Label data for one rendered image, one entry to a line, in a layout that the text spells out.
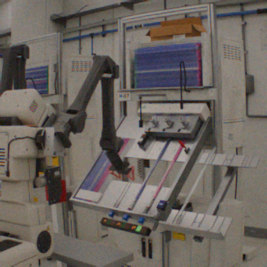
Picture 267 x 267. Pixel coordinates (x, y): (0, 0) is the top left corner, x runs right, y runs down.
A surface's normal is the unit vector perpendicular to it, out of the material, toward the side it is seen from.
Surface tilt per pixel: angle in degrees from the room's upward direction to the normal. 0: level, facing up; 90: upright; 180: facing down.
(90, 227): 90
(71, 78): 90
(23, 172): 90
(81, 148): 90
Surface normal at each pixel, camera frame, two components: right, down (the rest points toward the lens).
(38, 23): 0.77, 0.04
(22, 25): -0.63, 0.09
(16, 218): -0.43, -0.04
